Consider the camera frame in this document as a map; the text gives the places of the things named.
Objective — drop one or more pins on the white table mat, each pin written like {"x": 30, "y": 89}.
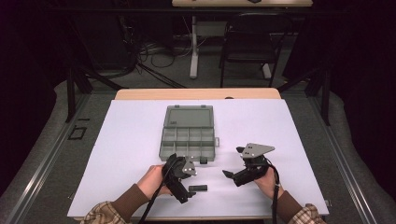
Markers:
{"x": 124, "y": 140}

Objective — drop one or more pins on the grey plastic compartment box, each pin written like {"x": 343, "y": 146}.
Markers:
{"x": 188, "y": 137}

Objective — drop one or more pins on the person's right hand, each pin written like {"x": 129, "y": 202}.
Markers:
{"x": 267, "y": 185}

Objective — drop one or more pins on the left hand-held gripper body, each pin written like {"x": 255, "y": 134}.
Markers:
{"x": 182, "y": 169}

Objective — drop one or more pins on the wooden desk with white legs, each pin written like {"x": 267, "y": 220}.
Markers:
{"x": 194, "y": 46}

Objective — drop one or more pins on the aluminium floor rail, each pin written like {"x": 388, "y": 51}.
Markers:
{"x": 342, "y": 161}
{"x": 46, "y": 158}

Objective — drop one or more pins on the black metal frame leg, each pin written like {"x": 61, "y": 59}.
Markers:
{"x": 325, "y": 96}
{"x": 71, "y": 93}

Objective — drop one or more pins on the wooden table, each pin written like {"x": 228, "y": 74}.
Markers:
{"x": 186, "y": 93}

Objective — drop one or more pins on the small black stick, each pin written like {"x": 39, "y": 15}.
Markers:
{"x": 199, "y": 188}

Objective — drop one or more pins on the small metal bracket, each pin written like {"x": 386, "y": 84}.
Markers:
{"x": 328, "y": 203}

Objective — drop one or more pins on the black folding chair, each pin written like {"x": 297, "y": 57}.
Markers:
{"x": 249, "y": 40}

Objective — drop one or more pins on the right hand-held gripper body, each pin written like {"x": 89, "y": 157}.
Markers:
{"x": 253, "y": 171}

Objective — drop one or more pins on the person's left hand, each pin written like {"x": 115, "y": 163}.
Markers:
{"x": 151, "y": 180}

